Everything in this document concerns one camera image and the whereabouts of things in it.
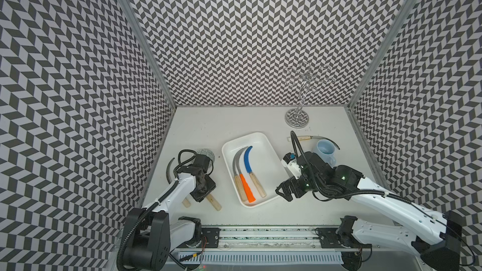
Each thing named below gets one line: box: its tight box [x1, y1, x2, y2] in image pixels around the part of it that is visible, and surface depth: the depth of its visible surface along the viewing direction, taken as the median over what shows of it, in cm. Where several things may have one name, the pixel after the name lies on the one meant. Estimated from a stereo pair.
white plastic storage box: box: [221, 131, 289, 209], surface depth 94 cm
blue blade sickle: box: [244, 146, 267, 199], surface depth 94 cm
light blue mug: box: [315, 139, 337, 167], surface depth 93 cm
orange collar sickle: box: [236, 146, 257, 203], surface depth 87 cm
